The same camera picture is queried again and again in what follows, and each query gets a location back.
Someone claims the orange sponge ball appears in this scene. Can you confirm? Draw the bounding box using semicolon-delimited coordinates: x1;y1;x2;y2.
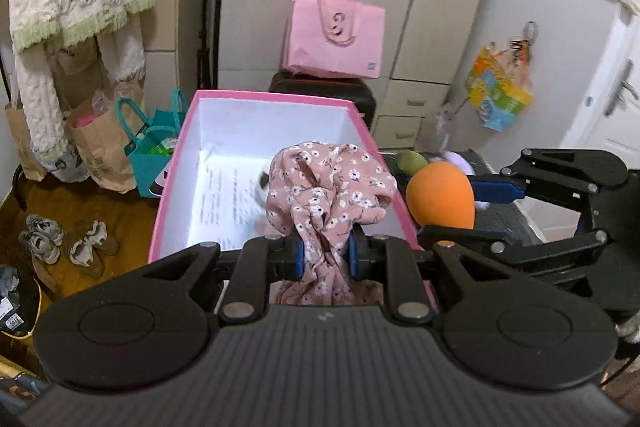
406;161;475;230

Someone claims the pink floral cloth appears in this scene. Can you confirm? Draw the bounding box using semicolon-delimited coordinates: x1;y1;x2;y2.
266;142;397;306

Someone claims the purple plush toy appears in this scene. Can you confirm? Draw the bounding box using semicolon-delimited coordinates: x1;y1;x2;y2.
433;150;490;211

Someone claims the white plush toy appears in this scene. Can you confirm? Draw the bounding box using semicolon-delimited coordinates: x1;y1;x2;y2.
254;171;270;207

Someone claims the black table mat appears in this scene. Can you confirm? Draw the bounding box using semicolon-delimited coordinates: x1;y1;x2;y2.
382;150;546;246

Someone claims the pink cardboard box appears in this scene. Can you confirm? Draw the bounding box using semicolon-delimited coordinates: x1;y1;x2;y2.
149;90;433;323

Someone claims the colourful gift bag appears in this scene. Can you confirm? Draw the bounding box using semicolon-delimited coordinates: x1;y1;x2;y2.
464;38;534;132

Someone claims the white door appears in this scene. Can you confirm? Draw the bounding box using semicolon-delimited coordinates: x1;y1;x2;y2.
561;0;639;167

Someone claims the teal gift bag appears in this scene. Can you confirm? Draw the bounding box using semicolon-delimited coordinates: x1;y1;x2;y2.
115;89;188;198

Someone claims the black suitcase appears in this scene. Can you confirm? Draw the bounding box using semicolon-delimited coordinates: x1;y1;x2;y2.
269;72;376;129

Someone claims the brown paper bag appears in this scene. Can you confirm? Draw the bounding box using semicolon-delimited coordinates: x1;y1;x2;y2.
67;80;145;193

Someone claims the left sneaker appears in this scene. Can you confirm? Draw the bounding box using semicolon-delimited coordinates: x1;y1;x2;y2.
18;215;65;265

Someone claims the pink tote bag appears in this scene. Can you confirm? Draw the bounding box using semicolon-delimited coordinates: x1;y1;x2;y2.
281;0;385;79

